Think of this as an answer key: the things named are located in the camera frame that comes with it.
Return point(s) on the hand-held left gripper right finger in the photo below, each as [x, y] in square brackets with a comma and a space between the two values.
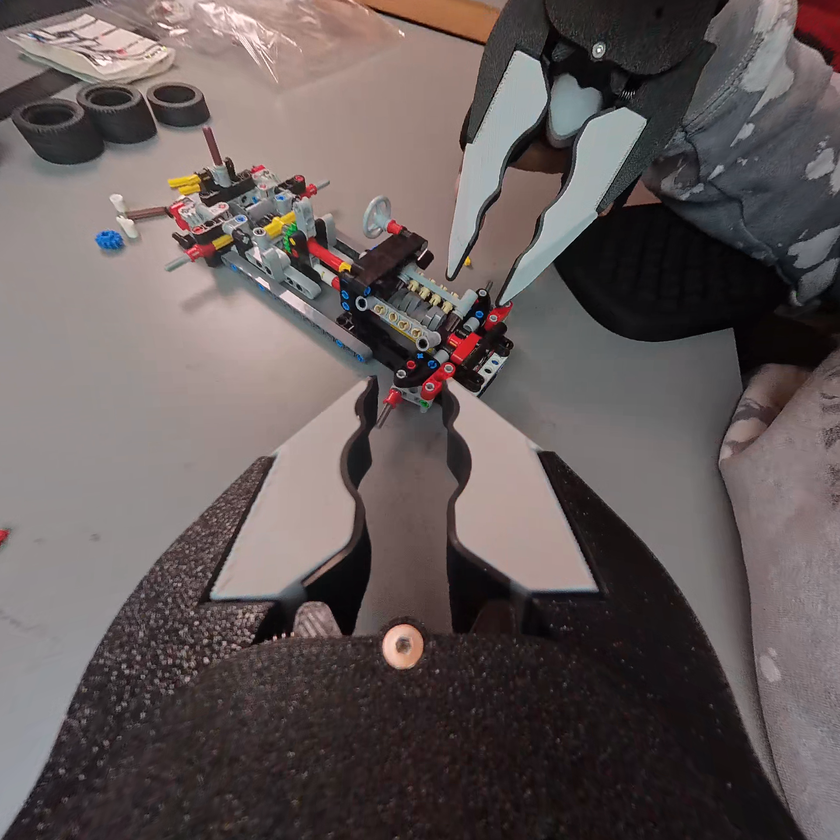
[518, 518]

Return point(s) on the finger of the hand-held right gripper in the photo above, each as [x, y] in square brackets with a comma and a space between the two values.
[577, 203]
[499, 144]

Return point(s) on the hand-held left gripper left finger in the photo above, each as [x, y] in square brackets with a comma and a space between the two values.
[295, 518]

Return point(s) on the toy brick car chassis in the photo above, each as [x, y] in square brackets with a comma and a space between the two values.
[341, 289]

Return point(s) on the person's right forearm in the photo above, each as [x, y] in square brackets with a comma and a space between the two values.
[741, 131]

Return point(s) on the person's right hand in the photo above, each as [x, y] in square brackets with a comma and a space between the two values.
[538, 159]

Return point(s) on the black mesh chair seat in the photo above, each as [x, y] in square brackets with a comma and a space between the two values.
[669, 275]

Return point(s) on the clear plastic bag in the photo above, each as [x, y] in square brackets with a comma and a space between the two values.
[275, 39]

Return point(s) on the person's grey camouflage pants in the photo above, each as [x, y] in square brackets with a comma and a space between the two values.
[787, 558]

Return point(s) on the black toy tyre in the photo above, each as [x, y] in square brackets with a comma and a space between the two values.
[178, 103]
[59, 131]
[118, 113]

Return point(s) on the small blue toy gear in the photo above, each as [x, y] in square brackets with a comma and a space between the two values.
[111, 239]

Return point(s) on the white piece with brown axle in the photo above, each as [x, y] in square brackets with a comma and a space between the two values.
[131, 214]

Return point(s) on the instruction booklet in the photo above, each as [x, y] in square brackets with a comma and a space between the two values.
[92, 46]

